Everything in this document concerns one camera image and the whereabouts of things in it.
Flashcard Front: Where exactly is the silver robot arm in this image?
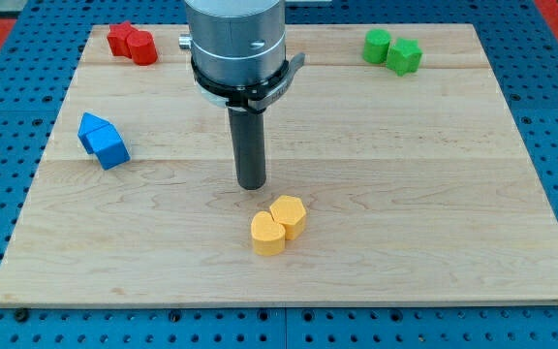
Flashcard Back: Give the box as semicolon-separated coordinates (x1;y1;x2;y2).
185;0;286;86

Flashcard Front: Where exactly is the green star block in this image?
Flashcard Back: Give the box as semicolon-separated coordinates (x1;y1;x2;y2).
386;38;422;76

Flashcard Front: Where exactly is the red star block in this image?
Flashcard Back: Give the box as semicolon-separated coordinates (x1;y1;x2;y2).
107;20;138;58

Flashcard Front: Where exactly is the yellow hexagon block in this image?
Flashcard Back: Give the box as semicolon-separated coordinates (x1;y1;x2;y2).
269;195;307;240

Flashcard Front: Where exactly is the black cylindrical pointer tool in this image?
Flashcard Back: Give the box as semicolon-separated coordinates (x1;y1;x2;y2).
229;109;266;190

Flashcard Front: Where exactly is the yellow heart block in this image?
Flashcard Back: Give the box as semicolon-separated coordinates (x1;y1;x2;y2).
251;211;286;256

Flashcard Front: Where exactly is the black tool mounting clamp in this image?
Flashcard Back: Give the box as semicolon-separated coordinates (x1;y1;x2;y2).
191;52;306;113

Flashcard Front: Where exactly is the wooden board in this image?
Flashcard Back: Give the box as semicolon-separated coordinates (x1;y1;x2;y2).
0;24;558;309

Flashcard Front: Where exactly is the green cylinder block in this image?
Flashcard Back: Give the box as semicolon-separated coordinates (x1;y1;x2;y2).
361;28;391;64

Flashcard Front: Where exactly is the blue cube block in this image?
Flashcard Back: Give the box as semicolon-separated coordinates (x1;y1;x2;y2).
86;124;130;170

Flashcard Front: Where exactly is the red cylinder block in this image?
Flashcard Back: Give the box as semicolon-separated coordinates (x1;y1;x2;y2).
126;30;158;66

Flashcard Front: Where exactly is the blue triangle block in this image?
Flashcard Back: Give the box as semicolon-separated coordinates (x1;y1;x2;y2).
77;112;110;154

